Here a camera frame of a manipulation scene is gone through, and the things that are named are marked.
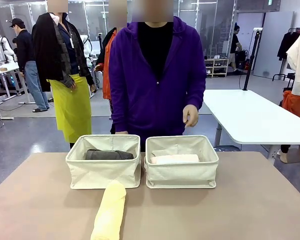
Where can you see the person's right hand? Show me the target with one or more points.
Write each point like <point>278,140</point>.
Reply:
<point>121,133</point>

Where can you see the person's left hand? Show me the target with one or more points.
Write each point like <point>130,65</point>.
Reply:
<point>191,115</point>

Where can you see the grey towel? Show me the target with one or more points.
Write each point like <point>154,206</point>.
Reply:
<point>107,155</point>

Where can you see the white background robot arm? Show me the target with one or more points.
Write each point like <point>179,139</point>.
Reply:
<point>6,47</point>

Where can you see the person's right forearm purple sleeve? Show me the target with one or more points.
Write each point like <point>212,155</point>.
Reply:
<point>118,112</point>

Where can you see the person's left forearm purple sleeve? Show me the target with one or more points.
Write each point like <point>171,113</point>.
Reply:
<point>198,87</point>

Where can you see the grey table leg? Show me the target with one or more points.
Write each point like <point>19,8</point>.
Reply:
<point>218,135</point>

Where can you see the person in purple hoodie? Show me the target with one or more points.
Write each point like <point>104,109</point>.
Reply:
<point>152,100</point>

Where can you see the pink rolled towel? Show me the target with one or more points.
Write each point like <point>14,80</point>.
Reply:
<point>154,160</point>

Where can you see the beige fabric basket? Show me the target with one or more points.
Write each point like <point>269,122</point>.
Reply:
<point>102,172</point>
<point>180,173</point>

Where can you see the wooden shoe rack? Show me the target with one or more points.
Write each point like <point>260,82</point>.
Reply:
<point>217,67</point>

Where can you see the person in yellow apron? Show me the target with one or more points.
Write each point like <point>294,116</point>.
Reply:
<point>70,107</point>

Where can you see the person in orange garment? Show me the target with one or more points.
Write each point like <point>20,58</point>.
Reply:
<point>107,75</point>

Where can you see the white table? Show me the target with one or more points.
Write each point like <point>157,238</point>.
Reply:
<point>252,115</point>

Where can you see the black bags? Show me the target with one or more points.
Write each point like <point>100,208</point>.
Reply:
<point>243,60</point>

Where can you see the black pole with white head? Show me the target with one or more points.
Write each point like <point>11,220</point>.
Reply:
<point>250,65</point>

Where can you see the person in black shirt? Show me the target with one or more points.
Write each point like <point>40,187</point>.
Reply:
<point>234,47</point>

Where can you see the yellow rolled towel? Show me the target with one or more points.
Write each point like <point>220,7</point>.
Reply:
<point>110,212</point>

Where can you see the black stool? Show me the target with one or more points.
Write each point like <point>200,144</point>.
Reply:
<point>282,75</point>

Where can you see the orange skirt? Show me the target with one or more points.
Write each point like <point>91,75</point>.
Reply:
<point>297,105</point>

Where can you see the black hanging garment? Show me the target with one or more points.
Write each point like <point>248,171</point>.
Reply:
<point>287,45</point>

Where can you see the man in black cap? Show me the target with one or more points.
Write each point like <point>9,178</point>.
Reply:
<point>27,50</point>

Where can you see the white background desk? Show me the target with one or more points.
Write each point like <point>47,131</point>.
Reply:
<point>2,68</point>

